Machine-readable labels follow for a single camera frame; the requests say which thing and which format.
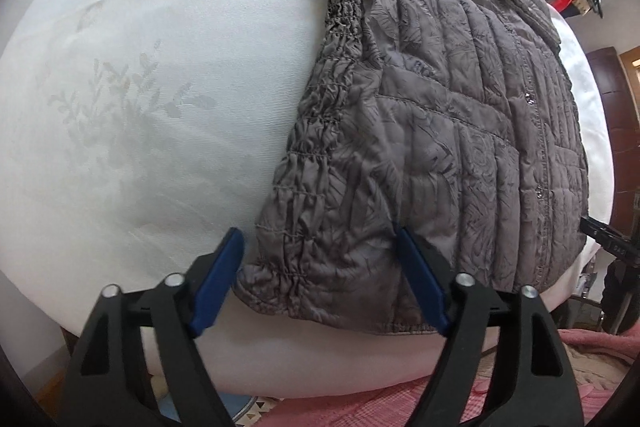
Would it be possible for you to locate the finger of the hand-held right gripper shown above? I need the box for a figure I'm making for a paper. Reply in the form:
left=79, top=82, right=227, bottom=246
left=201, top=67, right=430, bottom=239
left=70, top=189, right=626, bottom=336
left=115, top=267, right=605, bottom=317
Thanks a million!
left=580, top=215, right=620, bottom=242

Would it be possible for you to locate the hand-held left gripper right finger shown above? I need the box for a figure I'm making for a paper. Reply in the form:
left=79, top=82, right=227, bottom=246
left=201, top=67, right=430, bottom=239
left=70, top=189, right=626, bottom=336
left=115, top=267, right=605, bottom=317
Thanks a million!
left=394, top=226, right=585, bottom=427

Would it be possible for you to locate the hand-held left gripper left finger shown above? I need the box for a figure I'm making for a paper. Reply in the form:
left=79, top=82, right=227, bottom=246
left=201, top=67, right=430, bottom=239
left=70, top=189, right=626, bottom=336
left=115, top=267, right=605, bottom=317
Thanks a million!
left=59, top=226, right=246, bottom=427

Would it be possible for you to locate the pink floor mat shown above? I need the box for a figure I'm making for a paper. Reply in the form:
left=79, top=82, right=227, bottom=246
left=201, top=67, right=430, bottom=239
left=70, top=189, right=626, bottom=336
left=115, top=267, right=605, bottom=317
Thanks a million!
left=260, top=326, right=640, bottom=427

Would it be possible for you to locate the bed with white sheet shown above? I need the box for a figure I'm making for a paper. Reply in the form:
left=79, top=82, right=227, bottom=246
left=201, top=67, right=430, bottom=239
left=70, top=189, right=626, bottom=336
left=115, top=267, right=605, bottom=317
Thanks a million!
left=0, top=0, right=617, bottom=400

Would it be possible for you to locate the dark wooden headboard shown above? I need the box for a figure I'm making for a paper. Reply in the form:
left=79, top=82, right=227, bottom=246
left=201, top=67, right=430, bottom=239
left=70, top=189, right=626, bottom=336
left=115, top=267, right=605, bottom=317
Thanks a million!
left=586, top=47, right=640, bottom=224

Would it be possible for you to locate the grey quilted floral jacket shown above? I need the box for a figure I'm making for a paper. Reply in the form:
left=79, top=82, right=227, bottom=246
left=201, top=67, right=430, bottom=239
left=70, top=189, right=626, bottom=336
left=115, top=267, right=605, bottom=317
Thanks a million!
left=235, top=0, right=590, bottom=337

